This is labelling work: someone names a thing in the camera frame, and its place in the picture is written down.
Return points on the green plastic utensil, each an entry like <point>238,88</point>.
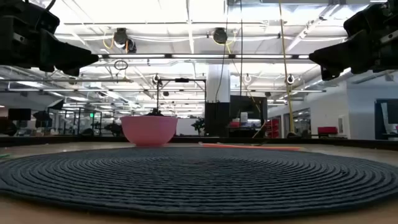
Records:
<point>3,155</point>

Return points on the black background robot frame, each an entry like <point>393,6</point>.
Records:
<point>182,80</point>

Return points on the white and black pillar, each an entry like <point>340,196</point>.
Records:
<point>217,118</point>

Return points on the dark round woven placemat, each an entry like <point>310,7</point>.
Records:
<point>199,180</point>

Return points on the black aluminium table frame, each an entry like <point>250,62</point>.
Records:
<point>342,142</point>

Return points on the pink bowl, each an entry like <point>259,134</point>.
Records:
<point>149,130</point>

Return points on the green potted plant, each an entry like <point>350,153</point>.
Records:
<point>199,126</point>

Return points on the orange chopstick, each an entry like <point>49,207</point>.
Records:
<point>248,146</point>

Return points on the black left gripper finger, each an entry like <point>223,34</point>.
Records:
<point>65,56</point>
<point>70,72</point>

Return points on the red storage shelf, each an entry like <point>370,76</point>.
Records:
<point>273,127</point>

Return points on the red case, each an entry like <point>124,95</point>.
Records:
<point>327,130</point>

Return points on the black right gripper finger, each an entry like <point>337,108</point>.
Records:
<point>345,56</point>
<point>329,74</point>

